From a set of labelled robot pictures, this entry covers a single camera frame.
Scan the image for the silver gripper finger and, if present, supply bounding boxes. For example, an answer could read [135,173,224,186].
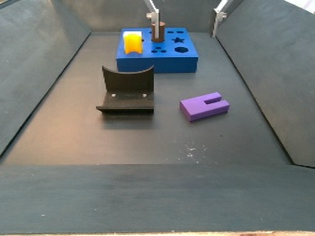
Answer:
[144,0,160,24]
[212,0,228,37]

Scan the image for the purple double-square block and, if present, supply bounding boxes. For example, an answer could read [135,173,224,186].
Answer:
[180,92,230,122]

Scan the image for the blue shape-sorting board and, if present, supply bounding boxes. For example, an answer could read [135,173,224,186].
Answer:
[116,28,198,73]

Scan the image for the brown cylinder peg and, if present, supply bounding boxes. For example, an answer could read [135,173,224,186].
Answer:
[151,21,166,42]

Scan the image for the yellow arch block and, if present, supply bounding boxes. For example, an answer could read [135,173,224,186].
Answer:
[123,31,143,53]

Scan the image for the black curved holder stand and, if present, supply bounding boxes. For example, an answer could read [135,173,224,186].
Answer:
[96,67,154,113]

